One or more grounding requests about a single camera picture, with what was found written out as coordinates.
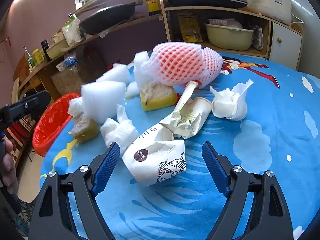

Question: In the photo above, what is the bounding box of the wooden kitchen shelf unit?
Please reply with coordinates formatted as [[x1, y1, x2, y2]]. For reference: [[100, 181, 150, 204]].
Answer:
[[18, 0, 303, 100]]

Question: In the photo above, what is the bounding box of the blue cartoon tablecloth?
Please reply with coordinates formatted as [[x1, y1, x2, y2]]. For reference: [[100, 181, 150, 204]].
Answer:
[[39, 52, 320, 240]]

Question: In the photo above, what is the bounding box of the black induction cooktop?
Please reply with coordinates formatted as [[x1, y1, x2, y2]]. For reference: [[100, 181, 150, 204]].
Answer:
[[167, 0, 248, 9]]

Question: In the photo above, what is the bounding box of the printed white paper cup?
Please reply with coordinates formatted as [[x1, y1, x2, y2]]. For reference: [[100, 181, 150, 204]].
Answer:
[[122, 124, 187, 186]]

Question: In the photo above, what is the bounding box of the white flour bag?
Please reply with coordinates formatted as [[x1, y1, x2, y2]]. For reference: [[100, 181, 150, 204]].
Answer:
[[61, 14, 83, 47]]

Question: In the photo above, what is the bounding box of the white napkin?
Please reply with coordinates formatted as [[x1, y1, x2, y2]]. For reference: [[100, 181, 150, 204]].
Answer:
[[100, 104, 139, 157]]

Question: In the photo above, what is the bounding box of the person's left hand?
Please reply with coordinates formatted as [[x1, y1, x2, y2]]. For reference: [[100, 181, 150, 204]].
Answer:
[[1, 137, 18, 194]]

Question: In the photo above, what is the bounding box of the white refrigerator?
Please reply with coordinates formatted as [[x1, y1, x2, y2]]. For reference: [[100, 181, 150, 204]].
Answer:
[[290, 0, 319, 77]]

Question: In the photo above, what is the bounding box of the cream basin in cabinet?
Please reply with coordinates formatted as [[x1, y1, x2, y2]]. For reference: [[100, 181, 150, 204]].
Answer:
[[205, 24, 254, 51]]

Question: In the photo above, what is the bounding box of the wrapped woven box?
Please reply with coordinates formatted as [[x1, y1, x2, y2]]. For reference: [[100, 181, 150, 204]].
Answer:
[[51, 65, 100, 95]]

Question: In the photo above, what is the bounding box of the white foam block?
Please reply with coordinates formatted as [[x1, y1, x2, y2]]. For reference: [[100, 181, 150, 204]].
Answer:
[[96, 63, 131, 84], [81, 81, 126, 124], [133, 51, 153, 90]]

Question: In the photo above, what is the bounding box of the yellow package in cabinet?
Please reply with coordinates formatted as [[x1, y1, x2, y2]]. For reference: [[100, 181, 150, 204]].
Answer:
[[178, 13, 203, 43]]

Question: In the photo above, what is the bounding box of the small pink foam fruit net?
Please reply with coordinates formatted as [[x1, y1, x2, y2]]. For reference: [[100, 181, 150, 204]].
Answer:
[[198, 47, 223, 89]]

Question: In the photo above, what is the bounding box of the yellow jar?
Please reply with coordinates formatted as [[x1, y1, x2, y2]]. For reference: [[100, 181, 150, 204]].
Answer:
[[32, 48, 46, 65]]

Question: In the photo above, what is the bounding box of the blue salt bag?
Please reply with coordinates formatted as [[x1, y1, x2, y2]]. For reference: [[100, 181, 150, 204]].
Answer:
[[64, 51, 78, 67]]

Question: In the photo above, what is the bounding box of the yellow scrub sponge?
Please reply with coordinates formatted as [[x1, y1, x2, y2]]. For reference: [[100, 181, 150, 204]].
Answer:
[[71, 113, 99, 143], [140, 81, 178, 111]]

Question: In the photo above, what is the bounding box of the brown paper bag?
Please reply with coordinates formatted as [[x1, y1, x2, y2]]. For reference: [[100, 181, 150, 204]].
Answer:
[[51, 29, 65, 44]]

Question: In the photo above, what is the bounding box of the large pink foam fruit net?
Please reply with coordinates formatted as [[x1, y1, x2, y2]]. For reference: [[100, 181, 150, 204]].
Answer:
[[142, 42, 208, 86]]

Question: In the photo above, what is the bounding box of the cream basin on shelf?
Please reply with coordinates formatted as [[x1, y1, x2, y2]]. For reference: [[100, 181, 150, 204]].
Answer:
[[46, 38, 69, 60]]

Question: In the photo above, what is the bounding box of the clear vinegar bottle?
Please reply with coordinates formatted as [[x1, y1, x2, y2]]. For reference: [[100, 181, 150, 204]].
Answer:
[[23, 46, 36, 70]]

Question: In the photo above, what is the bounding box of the red trash bin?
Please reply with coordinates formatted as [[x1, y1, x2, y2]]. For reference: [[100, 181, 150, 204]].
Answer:
[[32, 92, 80, 157]]

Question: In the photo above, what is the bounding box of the white tissue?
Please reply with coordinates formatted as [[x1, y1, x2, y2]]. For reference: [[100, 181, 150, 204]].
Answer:
[[68, 97, 83, 117], [210, 79, 254, 121]]

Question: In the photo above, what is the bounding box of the white paper bag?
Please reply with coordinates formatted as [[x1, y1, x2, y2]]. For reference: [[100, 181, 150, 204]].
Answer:
[[159, 81, 212, 139]]

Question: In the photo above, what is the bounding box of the black wok with lid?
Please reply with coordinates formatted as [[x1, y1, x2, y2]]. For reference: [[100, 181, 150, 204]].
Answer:
[[75, 0, 143, 35]]

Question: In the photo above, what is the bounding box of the white cabinet door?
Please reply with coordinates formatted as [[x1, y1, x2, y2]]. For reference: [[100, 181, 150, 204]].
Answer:
[[269, 23, 302, 70]]

